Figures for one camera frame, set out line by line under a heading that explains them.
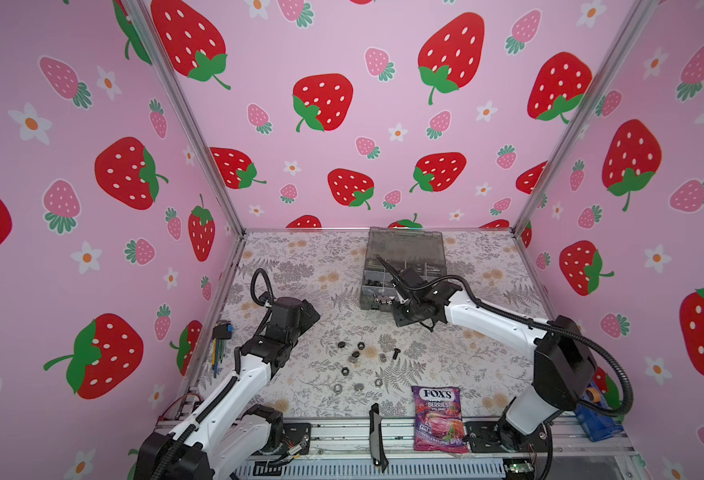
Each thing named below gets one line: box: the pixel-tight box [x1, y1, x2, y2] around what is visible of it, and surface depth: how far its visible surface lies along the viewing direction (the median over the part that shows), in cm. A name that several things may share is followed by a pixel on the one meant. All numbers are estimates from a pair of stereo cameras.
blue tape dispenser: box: [574, 381, 624, 442], surface depth 75 cm
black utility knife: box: [369, 403, 389, 473], surface depth 75 cm
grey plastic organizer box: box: [360, 226, 447, 311], surface depth 117 cm
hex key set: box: [212, 320, 233, 379], surface depth 93 cm
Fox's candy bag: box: [411, 386, 469, 454], surface depth 76 cm
